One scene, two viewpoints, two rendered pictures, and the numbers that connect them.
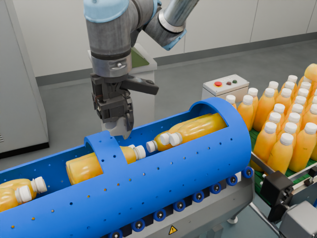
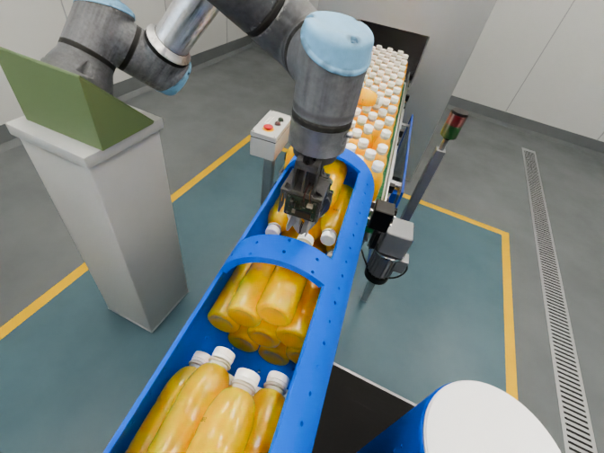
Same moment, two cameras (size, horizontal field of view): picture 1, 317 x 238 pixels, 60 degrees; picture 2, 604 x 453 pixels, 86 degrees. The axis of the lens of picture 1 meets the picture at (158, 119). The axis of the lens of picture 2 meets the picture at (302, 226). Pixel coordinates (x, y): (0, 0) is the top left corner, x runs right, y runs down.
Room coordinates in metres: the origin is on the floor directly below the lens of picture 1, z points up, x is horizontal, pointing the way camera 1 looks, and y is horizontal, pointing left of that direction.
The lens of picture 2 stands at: (0.31, 0.46, 1.70)
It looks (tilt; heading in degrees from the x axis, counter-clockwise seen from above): 44 degrees down; 308
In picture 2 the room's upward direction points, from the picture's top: 12 degrees clockwise
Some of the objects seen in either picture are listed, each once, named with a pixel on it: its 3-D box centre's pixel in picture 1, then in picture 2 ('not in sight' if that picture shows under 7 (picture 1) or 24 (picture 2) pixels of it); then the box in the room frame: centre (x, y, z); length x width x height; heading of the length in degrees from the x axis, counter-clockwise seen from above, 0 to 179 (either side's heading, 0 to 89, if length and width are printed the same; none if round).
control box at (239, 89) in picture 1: (224, 91); (271, 134); (1.15, -0.32, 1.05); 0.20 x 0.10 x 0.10; 119
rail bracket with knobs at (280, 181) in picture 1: (274, 188); (379, 217); (0.64, -0.41, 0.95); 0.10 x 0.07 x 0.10; 29
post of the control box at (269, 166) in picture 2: not in sight; (262, 231); (1.15, -0.32, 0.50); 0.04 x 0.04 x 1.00; 29
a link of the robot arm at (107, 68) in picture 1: (112, 62); (320, 133); (0.58, 0.11, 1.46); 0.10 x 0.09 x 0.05; 29
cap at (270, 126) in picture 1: (270, 128); not in sight; (0.81, -0.42, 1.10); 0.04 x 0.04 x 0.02
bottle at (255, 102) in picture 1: (248, 111); not in sight; (1.06, -0.42, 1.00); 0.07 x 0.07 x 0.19
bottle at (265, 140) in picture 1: (264, 148); not in sight; (0.80, -0.42, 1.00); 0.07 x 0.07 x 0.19
